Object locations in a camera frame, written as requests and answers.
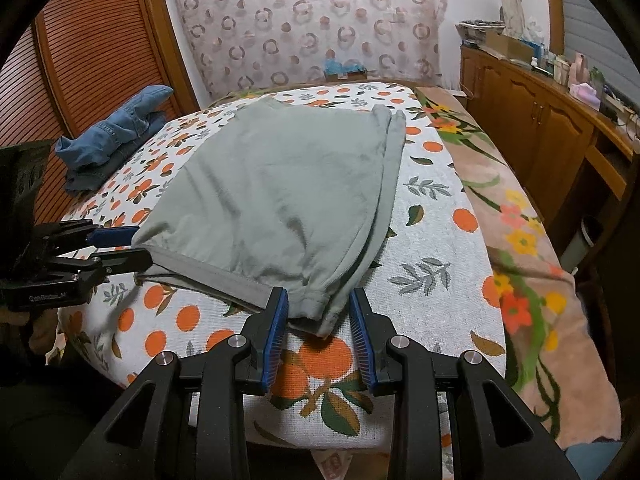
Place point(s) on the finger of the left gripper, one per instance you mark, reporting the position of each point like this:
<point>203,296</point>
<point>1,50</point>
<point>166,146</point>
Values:
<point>102,264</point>
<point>112,235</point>

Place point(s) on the floral pink green blanket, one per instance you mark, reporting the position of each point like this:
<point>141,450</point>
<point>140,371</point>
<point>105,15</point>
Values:
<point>551,361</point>

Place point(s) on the folded blue jeans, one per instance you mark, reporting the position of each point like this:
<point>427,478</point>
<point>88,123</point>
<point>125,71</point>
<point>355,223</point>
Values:
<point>99,151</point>

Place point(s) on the pink tissue pack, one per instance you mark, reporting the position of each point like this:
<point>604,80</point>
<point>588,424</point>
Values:
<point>584,93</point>

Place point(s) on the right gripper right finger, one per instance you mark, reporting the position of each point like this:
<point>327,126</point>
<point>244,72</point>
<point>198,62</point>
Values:
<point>493,433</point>

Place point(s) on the brown cardboard box on cabinet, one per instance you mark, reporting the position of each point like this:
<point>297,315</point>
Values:
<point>507,48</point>

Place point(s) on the tray of papers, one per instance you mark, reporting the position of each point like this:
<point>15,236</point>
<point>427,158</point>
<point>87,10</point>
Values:
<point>475,31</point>

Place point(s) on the orange-print white bed sheet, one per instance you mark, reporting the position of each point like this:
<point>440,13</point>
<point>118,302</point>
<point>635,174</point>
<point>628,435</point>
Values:
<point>431,277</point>

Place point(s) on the cardboard box with blue bag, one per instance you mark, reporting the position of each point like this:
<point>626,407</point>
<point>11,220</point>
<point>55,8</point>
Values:
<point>344,71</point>

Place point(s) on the person's left hand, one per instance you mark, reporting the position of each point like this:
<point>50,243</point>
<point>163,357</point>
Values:
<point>37,331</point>

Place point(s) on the grey-green shorts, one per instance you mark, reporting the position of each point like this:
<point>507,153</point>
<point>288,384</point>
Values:
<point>283,195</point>

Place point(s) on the brown louvered wardrobe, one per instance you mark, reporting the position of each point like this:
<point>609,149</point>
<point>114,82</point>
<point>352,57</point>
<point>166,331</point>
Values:
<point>77,62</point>

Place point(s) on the wooden sideboard cabinet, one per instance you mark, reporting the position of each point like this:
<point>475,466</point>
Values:
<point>574,164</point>

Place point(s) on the pink bottle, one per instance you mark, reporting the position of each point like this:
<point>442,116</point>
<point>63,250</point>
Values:
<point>579,73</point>

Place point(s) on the circle-pattern sheer curtain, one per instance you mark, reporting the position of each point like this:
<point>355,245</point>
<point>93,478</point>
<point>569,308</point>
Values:
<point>254,44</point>

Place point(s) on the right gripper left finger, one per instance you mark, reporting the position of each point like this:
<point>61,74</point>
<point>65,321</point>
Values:
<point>183,418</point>

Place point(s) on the grey window blind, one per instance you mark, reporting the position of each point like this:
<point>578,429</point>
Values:
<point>586,32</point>

